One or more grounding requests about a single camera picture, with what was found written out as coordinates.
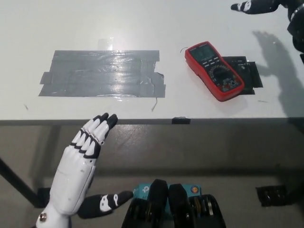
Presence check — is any small black tape strip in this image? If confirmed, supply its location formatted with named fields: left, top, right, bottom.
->
left=171, top=116, right=190, bottom=125

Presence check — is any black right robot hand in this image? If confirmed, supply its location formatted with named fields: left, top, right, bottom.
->
left=230, top=0, right=300, bottom=22

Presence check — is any red digital multimeter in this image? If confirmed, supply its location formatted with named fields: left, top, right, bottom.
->
left=184, top=41, right=245, bottom=102

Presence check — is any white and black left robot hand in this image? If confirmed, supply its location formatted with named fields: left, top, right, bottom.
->
left=35, top=113, right=134, bottom=228

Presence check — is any grey duct tape patch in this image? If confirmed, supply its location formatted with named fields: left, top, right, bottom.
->
left=38, top=49, right=166, bottom=98

